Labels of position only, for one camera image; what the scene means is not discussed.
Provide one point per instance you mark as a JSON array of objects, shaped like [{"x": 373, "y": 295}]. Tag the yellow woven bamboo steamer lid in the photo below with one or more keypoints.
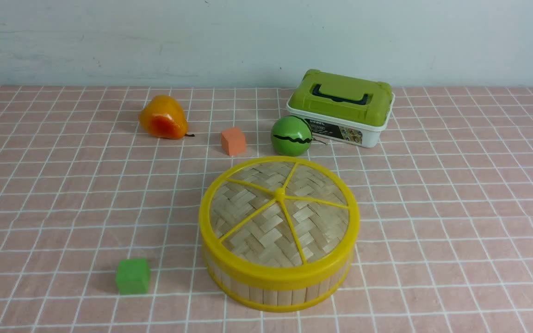
[{"x": 279, "y": 223}]

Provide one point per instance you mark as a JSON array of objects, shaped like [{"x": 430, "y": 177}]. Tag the yellow bamboo steamer basket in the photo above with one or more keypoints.
[{"x": 271, "y": 296}]

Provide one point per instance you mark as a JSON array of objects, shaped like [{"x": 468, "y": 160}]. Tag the green toy watermelon ball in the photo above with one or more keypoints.
[{"x": 291, "y": 136}]

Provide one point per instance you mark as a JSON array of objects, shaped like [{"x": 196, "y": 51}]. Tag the orange foam cube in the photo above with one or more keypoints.
[{"x": 233, "y": 141}]

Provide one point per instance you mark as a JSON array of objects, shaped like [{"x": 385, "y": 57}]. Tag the green lidded white storage box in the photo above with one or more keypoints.
[{"x": 343, "y": 108}]

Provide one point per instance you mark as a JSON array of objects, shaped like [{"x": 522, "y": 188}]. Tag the orange yellow toy pear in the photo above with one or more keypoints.
[{"x": 164, "y": 117}]

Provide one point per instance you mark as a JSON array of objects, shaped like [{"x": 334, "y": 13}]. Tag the green foam cube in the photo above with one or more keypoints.
[{"x": 133, "y": 276}]

